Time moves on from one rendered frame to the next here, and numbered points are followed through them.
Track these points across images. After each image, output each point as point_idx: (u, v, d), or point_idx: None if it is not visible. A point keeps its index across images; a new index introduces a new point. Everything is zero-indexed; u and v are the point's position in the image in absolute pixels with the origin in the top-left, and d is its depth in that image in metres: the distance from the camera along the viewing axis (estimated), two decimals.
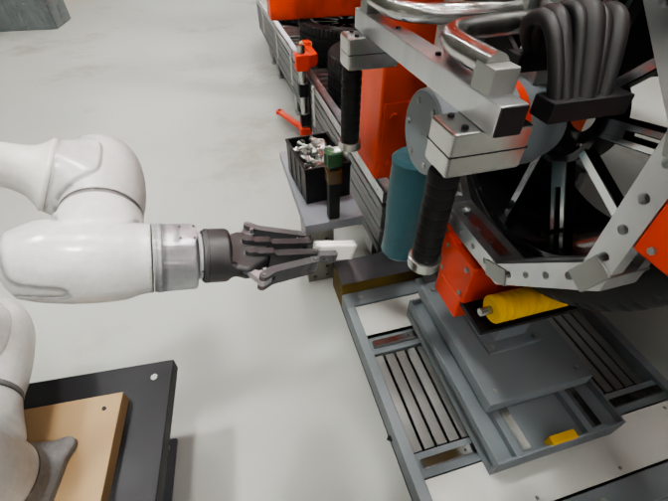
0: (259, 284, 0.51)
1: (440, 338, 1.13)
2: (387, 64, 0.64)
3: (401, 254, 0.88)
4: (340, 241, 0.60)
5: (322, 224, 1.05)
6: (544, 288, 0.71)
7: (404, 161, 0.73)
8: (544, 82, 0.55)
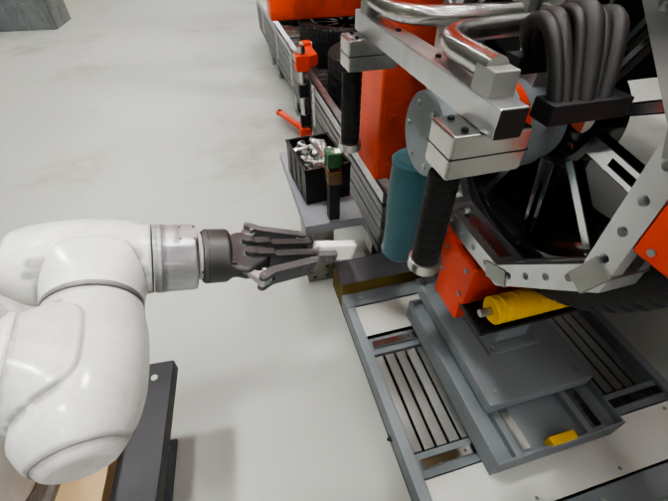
0: (259, 284, 0.51)
1: (440, 339, 1.13)
2: (387, 65, 0.64)
3: (401, 255, 0.88)
4: (340, 241, 0.60)
5: (322, 225, 1.06)
6: None
7: (404, 162, 0.73)
8: (544, 83, 0.55)
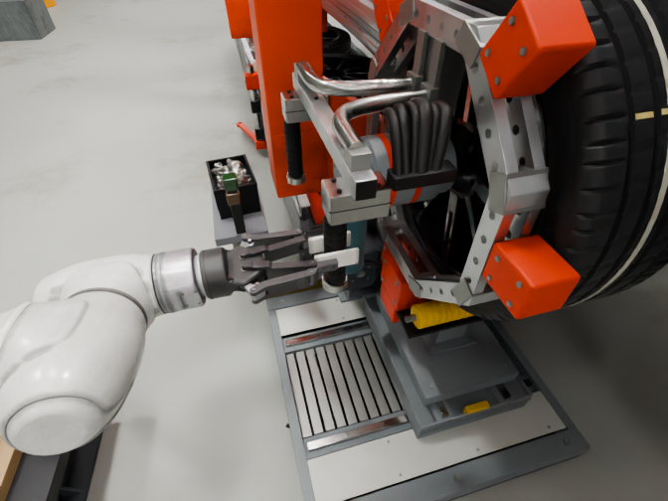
0: (243, 240, 0.62)
1: (387, 327, 1.31)
2: None
3: (347, 268, 1.02)
4: (342, 265, 0.60)
5: (231, 238, 1.20)
6: None
7: None
8: None
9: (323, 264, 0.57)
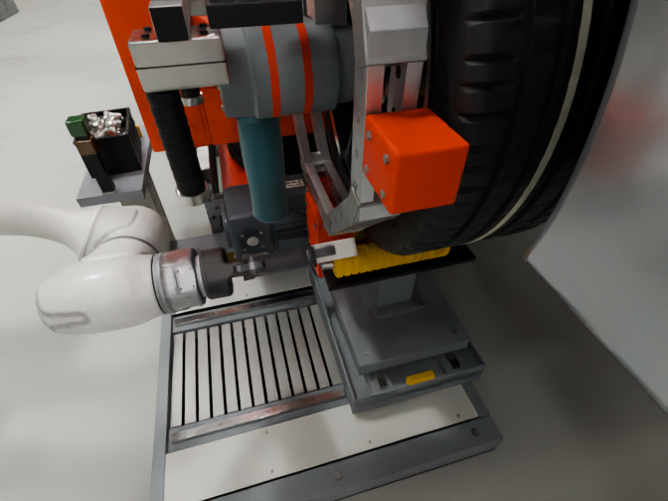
0: None
1: (331, 294, 1.18)
2: (202, 11, 0.64)
3: (266, 216, 0.88)
4: (342, 258, 0.60)
5: (95, 197, 1.04)
6: None
7: None
8: (327, 21, 0.55)
9: (319, 248, 0.58)
